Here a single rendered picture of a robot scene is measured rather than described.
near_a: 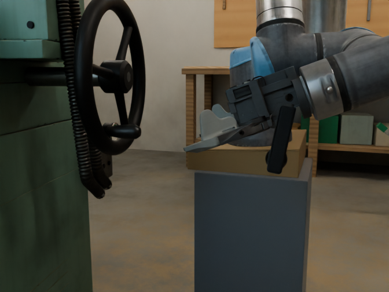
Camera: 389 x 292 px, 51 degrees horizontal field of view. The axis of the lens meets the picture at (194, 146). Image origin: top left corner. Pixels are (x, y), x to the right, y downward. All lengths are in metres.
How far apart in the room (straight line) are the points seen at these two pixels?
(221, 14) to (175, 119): 1.12
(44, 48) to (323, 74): 0.44
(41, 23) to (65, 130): 0.31
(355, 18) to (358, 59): 3.23
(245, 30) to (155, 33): 0.92
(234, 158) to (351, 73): 0.53
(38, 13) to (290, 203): 0.72
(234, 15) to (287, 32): 3.24
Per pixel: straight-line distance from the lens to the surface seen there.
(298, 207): 1.07
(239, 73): 1.12
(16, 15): 0.76
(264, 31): 0.76
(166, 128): 4.22
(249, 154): 1.08
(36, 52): 0.72
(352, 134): 3.45
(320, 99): 0.63
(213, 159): 1.11
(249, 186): 1.07
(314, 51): 0.74
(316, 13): 1.09
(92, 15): 0.67
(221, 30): 3.99
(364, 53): 0.65
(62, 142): 0.95
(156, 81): 4.23
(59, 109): 0.94
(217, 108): 0.74
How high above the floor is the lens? 0.82
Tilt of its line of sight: 10 degrees down
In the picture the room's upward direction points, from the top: straight up
